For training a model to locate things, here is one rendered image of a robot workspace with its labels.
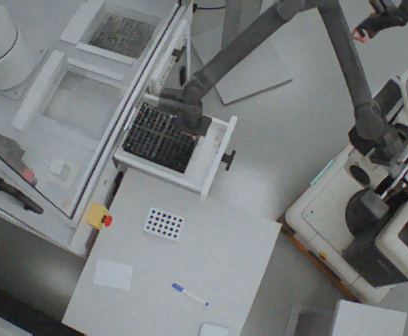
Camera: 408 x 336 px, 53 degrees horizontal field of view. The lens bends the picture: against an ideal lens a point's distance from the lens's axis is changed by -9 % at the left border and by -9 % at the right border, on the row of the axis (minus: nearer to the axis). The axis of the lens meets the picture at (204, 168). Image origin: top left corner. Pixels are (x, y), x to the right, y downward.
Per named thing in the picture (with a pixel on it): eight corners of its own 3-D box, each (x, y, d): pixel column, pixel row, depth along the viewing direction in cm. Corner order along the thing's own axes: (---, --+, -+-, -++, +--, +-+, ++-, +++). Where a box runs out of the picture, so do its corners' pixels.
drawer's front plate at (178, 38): (188, 35, 171) (188, 19, 161) (157, 94, 162) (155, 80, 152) (184, 34, 171) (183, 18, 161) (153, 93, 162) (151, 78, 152)
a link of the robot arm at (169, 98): (199, 90, 118) (206, 76, 124) (158, 81, 119) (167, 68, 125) (193, 127, 125) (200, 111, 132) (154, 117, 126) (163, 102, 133)
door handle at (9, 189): (49, 209, 93) (19, 185, 75) (44, 220, 92) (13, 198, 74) (31, 201, 94) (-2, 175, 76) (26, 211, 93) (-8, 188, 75)
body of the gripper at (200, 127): (204, 138, 135) (205, 128, 128) (173, 127, 136) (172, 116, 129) (212, 120, 137) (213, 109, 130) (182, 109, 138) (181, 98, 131)
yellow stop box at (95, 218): (111, 212, 146) (107, 207, 139) (102, 231, 144) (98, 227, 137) (97, 206, 146) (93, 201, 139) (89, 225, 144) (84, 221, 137)
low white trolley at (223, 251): (253, 252, 226) (282, 224, 154) (208, 363, 208) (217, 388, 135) (148, 212, 232) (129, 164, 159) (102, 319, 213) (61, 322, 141)
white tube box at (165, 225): (185, 220, 154) (185, 218, 150) (178, 243, 151) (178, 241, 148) (151, 209, 155) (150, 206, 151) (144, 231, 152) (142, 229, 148)
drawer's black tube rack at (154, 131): (203, 131, 156) (203, 124, 150) (183, 176, 151) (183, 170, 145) (145, 110, 158) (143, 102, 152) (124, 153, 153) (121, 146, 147)
